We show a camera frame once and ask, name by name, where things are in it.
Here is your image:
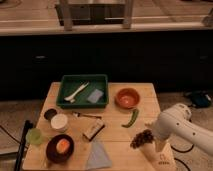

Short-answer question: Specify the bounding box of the dark grape bunch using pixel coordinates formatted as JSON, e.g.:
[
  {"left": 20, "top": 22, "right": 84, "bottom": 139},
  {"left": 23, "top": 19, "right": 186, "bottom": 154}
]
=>
[{"left": 130, "top": 129, "right": 154, "bottom": 149}]

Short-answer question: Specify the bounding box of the red bowl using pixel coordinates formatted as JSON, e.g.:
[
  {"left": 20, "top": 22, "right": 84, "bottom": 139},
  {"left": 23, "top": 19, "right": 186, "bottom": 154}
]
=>
[{"left": 115, "top": 88, "right": 140, "bottom": 109}]

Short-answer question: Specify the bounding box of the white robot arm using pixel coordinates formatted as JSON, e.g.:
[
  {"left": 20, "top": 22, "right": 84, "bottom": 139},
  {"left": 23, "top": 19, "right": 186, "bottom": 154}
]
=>
[{"left": 146, "top": 103, "right": 213, "bottom": 156}]

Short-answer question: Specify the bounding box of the orange fruit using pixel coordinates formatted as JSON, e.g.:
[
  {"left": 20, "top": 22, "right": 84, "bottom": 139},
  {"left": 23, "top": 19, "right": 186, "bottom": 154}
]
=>
[{"left": 56, "top": 139, "right": 70, "bottom": 154}]

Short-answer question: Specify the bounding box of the grey folded cloth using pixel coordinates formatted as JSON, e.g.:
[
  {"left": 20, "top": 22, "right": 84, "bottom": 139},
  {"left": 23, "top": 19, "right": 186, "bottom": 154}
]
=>
[{"left": 85, "top": 141, "right": 112, "bottom": 170}]

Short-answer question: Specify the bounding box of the white round container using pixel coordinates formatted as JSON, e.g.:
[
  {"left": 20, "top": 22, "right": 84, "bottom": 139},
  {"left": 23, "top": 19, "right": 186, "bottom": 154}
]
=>
[{"left": 51, "top": 114, "right": 68, "bottom": 132}]

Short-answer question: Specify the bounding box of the green cup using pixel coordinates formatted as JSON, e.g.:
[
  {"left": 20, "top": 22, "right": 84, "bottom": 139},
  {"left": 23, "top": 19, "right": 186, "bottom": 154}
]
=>
[{"left": 26, "top": 128, "right": 42, "bottom": 145}]

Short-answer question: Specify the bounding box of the black pole left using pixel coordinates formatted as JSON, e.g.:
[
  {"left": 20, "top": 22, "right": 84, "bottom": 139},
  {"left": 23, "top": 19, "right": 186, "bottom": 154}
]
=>
[{"left": 14, "top": 120, "right": 33, "bottom": 171}]

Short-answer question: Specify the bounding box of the wooden block with dark side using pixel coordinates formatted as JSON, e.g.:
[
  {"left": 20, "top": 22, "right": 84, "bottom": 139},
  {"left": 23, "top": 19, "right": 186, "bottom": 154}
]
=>
[{"left": 83, "top": 119, "right": 105, "bottom": 141}]

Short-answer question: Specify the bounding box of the green chili pepper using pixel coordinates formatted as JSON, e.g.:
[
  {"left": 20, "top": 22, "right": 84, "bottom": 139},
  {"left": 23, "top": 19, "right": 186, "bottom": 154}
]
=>
[{"left": 121, "top": 108, "right": 139, "bottom": 128}]

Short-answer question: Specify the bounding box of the wooden table frame background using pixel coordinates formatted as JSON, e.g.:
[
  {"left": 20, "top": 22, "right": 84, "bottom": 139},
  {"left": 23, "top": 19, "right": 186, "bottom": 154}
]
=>
[{"left": 54, "top": 0, "right": 134, "bottom": 31}]

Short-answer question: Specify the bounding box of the grey sponge in tray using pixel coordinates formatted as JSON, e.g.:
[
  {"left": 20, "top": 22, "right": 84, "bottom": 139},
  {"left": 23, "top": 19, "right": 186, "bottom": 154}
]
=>
[{"left": 87, "top": 89, "right": 103, "bottom": 103}]

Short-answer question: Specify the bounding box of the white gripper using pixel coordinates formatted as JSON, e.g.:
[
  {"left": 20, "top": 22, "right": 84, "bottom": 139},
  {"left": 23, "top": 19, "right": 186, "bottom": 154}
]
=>
[{"left": 145, "top": 121, "right": 171, "bottom": 152}]

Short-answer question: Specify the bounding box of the small dark cup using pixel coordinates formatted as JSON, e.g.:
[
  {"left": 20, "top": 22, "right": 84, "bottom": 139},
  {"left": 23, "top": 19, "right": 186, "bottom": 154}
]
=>
[{"left": 44, "top": 108, "right": 57, "bottom": 121}]

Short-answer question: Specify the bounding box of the small dark brush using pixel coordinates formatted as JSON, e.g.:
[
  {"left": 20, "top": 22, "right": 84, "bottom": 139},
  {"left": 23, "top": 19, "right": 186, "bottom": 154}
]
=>
[{"left": 72, "top": 112, "right": 102, "bottom": 119}]

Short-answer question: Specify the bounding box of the dark device on floor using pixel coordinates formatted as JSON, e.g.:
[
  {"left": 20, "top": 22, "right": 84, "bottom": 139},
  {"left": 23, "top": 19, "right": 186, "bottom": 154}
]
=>
[{"left": 184, "top": 91, "right": 212, "bottom": 108}]

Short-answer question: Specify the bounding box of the dark brown bowl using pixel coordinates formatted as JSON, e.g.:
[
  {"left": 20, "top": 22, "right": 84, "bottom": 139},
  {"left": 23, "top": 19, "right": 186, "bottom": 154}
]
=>
[{"left": 46, "top": 134, "right": 74, "bottom": 163}]

